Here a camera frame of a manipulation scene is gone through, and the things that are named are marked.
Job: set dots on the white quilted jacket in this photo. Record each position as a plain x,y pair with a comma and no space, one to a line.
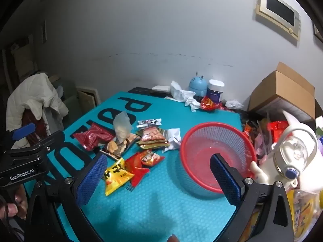
32,100

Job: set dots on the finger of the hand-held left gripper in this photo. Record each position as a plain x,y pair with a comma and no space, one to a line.
24,131
50,141

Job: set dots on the large red packet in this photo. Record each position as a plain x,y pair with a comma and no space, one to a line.
277,128

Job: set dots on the red picture snack packet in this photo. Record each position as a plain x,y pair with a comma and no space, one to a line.
151,158

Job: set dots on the white curved plastic piece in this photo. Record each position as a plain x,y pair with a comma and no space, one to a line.
289,118

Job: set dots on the teal foam mat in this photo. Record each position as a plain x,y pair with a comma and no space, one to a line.
164,206

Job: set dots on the small crumpled white tissue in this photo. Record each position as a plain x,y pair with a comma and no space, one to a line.
193,103

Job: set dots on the dark red snack packet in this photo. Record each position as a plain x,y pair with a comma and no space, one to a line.
92,136

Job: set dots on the silver snack packet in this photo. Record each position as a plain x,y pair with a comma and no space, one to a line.
174,138

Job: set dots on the red gold snack packet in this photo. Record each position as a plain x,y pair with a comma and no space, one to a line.
136,172

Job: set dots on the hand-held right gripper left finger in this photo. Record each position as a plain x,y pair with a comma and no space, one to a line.
92,179

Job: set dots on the crumpled silver wrapper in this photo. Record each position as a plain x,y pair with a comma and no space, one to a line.
233,103

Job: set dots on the white teapot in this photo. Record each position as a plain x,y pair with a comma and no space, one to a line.
277,166

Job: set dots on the white printed snack packet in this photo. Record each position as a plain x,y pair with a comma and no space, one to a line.
149,122

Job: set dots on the blue antlered humidifier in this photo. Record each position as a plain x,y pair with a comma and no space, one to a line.
198,85

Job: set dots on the gold picture frame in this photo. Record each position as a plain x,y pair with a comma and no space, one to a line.
318,32

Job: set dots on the dark jar white lid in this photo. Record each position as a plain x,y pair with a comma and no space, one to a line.
215,90

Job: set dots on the white flat pad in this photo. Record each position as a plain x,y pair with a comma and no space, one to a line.
161,88

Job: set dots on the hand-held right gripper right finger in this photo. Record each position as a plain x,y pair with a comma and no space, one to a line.
225,181

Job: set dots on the brown gold snack packet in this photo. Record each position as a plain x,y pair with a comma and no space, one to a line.
152,134
154,145

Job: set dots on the cardboard box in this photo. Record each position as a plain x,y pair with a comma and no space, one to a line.
282,90

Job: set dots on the person's left hand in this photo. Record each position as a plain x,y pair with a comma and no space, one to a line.
21,201

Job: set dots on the large white tissue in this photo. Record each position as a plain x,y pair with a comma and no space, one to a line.
180,92

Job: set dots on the red gold wrapper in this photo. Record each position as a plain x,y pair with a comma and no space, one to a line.
209,103

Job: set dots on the clear bag yellow print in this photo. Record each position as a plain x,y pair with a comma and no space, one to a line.
302,211

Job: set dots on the red plastic mesh basket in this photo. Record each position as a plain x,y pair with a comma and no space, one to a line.
199,153

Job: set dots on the yellow snack packet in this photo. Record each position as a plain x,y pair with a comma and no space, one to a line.
117,175

